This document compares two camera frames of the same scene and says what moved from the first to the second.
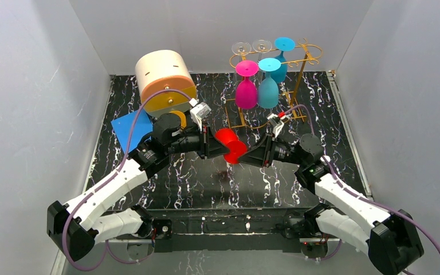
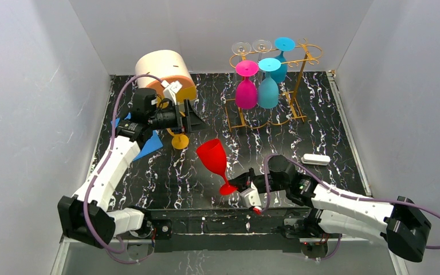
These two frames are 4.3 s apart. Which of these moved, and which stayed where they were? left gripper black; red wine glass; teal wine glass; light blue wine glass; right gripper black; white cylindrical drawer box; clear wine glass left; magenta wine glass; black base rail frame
Moved: red wine glass; right gripper black; left gripper black
Stayed: black base rail frame; magenta wine glass; light blue wine glass; teal wine glass; white cylindrical drawer box; clear wine glass left
